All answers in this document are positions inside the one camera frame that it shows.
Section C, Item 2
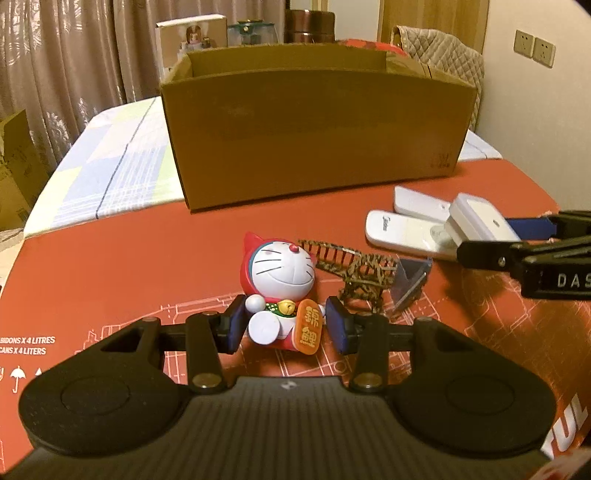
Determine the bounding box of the blue binder clip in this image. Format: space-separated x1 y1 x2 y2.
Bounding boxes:
392 257 434 319

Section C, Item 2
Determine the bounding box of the flattened cardboard box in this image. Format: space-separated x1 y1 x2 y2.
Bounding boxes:
0 108 49 232

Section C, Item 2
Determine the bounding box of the chair with quilted cover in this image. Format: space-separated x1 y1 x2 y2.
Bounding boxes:
392 25 485 132

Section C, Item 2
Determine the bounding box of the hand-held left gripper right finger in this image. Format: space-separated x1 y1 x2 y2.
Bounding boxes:
325 296 503 395

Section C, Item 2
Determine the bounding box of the red printed mat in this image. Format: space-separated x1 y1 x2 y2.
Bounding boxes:
0 157 591 462

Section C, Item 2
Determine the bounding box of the brown cardboard box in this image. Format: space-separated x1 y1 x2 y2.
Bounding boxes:
159 44 478 213

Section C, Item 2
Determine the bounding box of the copper canister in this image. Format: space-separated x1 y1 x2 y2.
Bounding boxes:
284 8 337 44

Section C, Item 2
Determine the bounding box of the red white cat figurine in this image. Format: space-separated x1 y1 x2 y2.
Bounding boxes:
239 231 328 356

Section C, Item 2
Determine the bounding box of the white remote with round buttons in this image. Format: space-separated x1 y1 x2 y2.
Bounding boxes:
365 210 467 261

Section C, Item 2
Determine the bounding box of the glass jar with teal lid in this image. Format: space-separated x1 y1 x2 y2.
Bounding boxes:
227 17 278 47

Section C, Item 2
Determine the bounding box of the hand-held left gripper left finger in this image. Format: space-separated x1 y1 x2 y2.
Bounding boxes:
76 294 250 395

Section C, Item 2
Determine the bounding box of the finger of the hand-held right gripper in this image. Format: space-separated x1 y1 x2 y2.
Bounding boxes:
502 210 591 241
456 239 527 278

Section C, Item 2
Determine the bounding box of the beige wall socket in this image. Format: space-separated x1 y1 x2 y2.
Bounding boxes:
533 36 556 68
514 30 535 58

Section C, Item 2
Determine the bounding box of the white product box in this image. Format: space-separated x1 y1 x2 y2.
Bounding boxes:
154 14 228 79

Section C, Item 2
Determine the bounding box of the slim white remote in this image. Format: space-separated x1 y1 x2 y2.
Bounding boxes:
393 185 453 217

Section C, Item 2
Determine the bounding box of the beige patterned curtain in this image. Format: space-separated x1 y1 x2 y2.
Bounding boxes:
0 0 287 174

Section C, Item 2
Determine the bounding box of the small white rectangular box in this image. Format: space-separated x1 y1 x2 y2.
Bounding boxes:
445 194 522 252

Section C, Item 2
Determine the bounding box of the wooden door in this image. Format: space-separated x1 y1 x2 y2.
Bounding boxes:
376 0 490 47

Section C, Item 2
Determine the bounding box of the red round tin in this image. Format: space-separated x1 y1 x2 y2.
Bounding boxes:
336 39 402 54

